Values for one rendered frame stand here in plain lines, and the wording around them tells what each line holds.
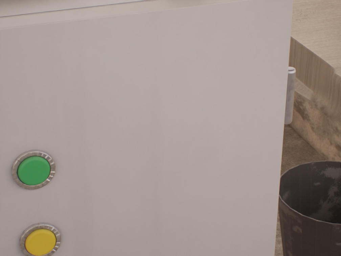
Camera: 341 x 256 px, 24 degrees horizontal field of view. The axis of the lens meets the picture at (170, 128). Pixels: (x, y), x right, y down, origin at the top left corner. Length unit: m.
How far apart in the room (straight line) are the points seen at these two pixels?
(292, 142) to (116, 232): 2.44
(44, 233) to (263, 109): 0.18
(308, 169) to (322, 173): 0.05
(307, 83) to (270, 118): 2.38
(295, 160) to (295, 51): 0.42
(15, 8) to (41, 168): 0.11
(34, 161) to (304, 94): 2.45
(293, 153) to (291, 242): 0.79
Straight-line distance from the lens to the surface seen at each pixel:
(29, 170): 0.54
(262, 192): 0.63
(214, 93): 0.57
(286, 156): 2.91
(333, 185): 2.39
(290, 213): 2.13
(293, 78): 0.60
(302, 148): 2.97
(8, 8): 0.54
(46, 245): 0.58
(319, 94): 2.90
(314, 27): 3.14
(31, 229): 0.57
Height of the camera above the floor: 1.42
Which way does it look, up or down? 28 degrees down
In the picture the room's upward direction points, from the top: straight up
